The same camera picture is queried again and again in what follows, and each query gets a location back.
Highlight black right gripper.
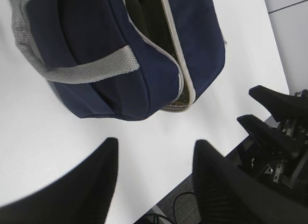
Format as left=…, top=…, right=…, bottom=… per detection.
left=237, top=85, right=308, bottom=189

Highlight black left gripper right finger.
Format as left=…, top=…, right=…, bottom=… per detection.
left=192, top=140, right=308, bottom=224

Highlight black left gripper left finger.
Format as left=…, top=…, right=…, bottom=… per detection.
left=0, top=138, right=118, bottom=224

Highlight navy blue lunch bag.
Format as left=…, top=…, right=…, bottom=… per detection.
left=9, top=0, right=225, bottom=121

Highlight black floor cable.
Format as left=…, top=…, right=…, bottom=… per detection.
left=139, top=190, right=200, bottom=224

